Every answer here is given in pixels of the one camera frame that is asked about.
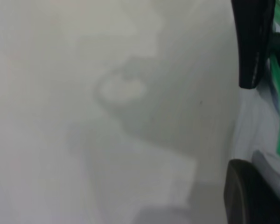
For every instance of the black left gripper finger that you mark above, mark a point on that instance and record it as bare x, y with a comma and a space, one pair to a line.
247, 200

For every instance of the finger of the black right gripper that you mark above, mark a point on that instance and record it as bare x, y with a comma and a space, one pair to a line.
252, 35

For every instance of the clear zip bag green strip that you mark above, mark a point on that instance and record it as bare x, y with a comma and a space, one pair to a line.
254, 121

